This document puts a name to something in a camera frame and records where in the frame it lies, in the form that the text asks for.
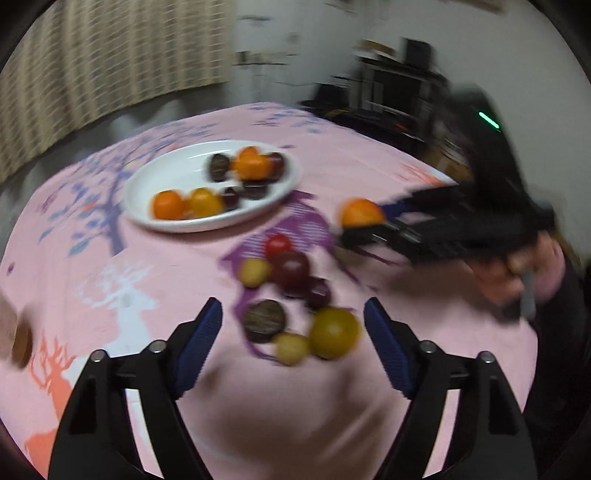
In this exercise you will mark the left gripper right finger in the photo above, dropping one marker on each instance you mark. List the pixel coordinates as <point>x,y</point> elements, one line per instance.
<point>490,439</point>

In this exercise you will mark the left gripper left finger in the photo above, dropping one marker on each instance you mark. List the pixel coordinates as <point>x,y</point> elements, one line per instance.
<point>94,439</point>

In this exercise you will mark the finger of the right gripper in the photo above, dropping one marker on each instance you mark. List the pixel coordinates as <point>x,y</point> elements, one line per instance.
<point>396,236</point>
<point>401,206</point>

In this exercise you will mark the small orange kumquat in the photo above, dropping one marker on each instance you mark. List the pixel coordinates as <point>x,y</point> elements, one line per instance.
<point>360,212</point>
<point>247,152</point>

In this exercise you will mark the dark cherry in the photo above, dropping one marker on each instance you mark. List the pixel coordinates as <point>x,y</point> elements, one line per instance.
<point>230,198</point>
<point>319,294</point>

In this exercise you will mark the yellow-green round fruit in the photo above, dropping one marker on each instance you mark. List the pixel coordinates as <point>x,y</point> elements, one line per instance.
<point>334,333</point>

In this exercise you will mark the red cherry tomato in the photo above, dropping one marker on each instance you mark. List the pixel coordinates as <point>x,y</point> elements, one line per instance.
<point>277,244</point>

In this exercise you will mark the large dark red plum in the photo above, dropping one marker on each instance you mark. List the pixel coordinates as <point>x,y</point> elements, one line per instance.
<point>278,166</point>

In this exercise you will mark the small tan longan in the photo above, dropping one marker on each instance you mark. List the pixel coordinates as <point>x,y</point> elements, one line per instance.
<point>290,349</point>

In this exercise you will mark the dark water chestnut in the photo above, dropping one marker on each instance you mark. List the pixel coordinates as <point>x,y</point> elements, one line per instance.
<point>218,167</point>
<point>255,190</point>
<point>263,320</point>

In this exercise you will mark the large mandarin orange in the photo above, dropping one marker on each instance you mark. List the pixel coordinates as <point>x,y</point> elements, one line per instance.
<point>252,168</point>
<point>168,205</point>

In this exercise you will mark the dark cherry front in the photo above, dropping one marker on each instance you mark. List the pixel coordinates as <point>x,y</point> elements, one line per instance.
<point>230,198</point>

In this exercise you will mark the orange-yellow kumquat front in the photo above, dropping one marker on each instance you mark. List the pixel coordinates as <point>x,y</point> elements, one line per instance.
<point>203,202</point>

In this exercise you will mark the large mandarin orange front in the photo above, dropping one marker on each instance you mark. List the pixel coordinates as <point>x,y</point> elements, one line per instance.
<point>168,205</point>

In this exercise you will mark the person right hand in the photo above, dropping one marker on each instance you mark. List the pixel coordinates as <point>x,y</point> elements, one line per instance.
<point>499,280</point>

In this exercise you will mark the black equipment shelf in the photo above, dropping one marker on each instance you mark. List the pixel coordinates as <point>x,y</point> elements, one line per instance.
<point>387,99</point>

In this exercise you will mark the beige lidded plastic cup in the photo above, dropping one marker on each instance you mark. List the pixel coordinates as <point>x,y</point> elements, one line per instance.
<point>16,333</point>

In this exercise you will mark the pink deer print tablecloth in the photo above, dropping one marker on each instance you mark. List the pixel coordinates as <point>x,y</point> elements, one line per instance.
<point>89,278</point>

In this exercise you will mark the white oval plate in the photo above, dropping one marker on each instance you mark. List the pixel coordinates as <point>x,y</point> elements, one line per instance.
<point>186,169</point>

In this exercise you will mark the striped beige curtain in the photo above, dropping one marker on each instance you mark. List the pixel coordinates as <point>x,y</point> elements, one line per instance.
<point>83,60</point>

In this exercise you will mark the black tracking camera module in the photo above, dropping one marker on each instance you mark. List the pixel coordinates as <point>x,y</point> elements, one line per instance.
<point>474,128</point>

